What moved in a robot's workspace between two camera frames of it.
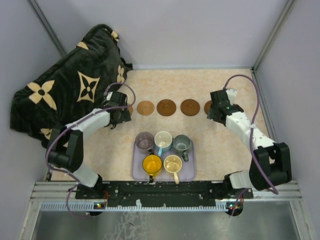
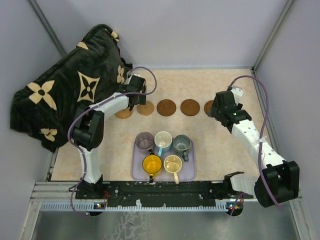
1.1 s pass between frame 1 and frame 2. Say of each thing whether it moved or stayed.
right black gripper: stayed
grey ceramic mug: stayed
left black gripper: moved
